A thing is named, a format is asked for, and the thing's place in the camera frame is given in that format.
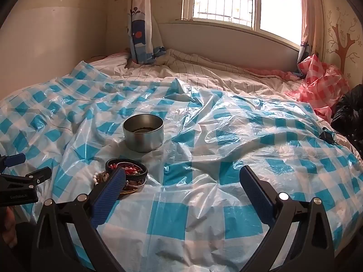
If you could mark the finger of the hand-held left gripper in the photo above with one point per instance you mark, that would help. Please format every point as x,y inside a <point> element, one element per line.
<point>28,177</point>
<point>14,160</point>

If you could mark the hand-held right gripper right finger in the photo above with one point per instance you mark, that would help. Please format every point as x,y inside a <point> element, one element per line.
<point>256,195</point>

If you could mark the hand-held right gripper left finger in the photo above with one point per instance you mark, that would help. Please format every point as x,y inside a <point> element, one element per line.
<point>109,195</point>

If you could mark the gold bangle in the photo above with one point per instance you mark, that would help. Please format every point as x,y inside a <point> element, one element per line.
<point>133,190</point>

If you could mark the round metal tin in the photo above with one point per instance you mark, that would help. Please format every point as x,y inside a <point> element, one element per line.
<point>141,140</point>

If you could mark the person's left hand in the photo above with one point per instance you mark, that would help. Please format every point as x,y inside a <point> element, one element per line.
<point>8,222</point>

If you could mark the blue checkered plastic sheet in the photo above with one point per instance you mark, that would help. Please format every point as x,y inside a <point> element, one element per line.
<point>198,147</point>

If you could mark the black charger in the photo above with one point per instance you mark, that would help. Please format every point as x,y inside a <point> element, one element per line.
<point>326,136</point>

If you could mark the pink blanket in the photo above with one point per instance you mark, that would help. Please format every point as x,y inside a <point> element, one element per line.
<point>269,72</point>

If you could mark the black plastic bag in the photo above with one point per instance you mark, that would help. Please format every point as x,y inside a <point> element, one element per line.
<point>348,110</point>

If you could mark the red checkered plastic sheet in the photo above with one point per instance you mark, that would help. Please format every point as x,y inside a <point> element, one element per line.
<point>317,85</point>

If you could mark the striped white bed sheet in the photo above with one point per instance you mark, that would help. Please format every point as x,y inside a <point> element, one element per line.
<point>198,73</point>

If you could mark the pink cloth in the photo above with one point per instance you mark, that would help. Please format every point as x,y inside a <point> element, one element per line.
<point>113,56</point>

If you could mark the blue patterned pillow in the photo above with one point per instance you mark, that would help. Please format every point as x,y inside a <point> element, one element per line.
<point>139,34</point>

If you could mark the pink curtain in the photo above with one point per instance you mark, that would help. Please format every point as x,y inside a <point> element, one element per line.
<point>309,19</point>

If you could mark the barred window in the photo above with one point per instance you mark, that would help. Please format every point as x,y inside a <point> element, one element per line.
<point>221,0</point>

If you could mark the tree wall sticker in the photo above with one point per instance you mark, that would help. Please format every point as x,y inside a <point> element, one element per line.
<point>341,51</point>

